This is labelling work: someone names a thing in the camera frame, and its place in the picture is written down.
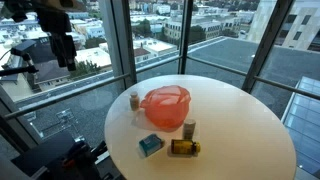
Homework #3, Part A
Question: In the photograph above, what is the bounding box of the grey metal window handrail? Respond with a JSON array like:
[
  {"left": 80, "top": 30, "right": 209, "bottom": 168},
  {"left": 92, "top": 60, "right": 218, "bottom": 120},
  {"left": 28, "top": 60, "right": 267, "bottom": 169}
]
[
  {"left": 134, "top": 55, "right": 183, "bottom": 73},
  {"left": 3, "top": 73, "right": 132, "bottom": 121},
  {"left": 185, "top": 55, "right": 320, "bottom": 101}
]

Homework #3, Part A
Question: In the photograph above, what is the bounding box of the black camera on stand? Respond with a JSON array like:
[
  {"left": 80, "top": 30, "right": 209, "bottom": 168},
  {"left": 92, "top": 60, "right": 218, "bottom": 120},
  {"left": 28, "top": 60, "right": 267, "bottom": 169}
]
[{"left": 0, "top": 39, "right": 40, "bottom": 78}]

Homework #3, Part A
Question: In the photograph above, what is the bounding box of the round white pedestal table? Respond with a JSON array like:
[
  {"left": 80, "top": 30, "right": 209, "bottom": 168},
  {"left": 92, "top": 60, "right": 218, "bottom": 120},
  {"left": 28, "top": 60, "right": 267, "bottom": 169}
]
[{"left": 104, "top": 73, "right": 298, "bottom": 180}]

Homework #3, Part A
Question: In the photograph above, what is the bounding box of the orange plastic bag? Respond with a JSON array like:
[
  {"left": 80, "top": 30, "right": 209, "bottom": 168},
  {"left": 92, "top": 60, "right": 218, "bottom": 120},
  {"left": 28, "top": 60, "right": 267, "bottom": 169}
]
[{"left": 139, "top": 84, "right": 192, "bottom": 130}]

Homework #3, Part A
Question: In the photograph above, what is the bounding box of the brown bottle with yellow label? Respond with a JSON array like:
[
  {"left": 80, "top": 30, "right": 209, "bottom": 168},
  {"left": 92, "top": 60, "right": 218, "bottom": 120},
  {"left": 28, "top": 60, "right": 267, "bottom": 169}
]
[{"left": 170, "top": 138, "right": 202, "bottom": 156}]

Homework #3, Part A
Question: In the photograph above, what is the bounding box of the dark robot mounting base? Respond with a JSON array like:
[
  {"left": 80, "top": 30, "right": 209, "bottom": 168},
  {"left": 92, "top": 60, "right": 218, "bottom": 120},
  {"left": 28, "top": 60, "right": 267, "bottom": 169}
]
[{"left": 11, "top": 132, "right": 113, "bottom": 180}]

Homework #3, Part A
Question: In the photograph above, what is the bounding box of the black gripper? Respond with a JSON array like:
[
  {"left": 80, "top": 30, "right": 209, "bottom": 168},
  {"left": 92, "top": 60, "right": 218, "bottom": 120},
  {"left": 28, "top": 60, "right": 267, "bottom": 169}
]
[{"left": 34, "top": 9, "right": 78, "bottom": 72}]

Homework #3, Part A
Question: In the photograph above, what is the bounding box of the tall white bottle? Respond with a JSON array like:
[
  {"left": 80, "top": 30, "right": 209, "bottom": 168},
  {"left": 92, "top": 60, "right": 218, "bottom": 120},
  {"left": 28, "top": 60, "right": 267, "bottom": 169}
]
[{"left": 182, "top": 118, "right": 197, "bottom": 141}]

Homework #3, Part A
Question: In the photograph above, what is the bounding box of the small white-capped pill bottle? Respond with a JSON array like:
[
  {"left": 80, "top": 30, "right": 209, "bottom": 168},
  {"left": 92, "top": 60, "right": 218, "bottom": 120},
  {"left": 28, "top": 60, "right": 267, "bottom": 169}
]
[{"left": 129, "top": 91, "right": 141, "bottom": 112}]

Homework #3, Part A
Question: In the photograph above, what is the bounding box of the blue rectangular box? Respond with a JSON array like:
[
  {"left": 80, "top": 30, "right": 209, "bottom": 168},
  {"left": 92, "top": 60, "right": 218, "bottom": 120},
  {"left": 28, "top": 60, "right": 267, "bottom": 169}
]
[{"left": 138, "top": 133, "right": 165, "bottom": 158}]

